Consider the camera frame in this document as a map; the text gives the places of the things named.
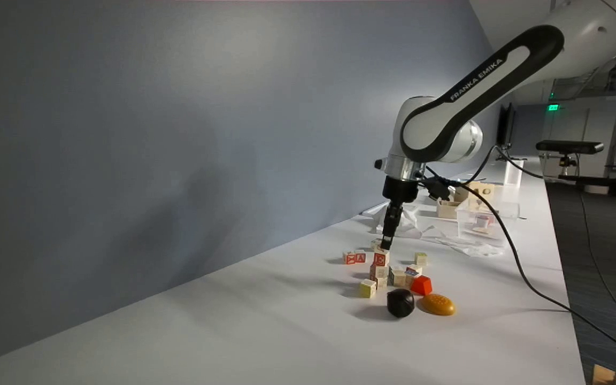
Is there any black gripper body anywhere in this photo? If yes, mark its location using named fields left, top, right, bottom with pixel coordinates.
left=380, top=174, right=421, bottom=208

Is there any green letter O wooden block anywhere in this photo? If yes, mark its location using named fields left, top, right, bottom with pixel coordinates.
left=356, top=278, right=380, bottom=302

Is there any red faceted plastic object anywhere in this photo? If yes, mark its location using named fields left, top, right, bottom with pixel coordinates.
left=409, top=274, right=436, bottom=298

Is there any black faceted object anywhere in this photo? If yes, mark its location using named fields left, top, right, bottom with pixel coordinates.
left=384, top=287, right=418, bottom=322

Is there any tan wooden block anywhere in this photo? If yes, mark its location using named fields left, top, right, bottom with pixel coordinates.
left=465, top=181, right=497, bottom=206

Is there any yellow dome shaped object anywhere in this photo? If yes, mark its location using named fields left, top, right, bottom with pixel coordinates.
left=418, top=293, right=457, bottom=320

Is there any black monitor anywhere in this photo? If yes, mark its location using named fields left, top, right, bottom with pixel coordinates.
left=495, top=104, right=517, bottom=152

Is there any small pale wooden block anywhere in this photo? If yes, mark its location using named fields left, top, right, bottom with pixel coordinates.
left=593, top=361, right=616, bottom=385

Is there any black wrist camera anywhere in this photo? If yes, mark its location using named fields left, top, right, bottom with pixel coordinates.
left=418, top=177, right=452, bottom=203

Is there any long black gripper cable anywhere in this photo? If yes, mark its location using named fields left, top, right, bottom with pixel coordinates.
left=421, top=166, right=616, bottom=369

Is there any black stereo camera on stand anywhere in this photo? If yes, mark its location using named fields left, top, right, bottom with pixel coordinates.
left=535, top=137, right=606, bottom=181

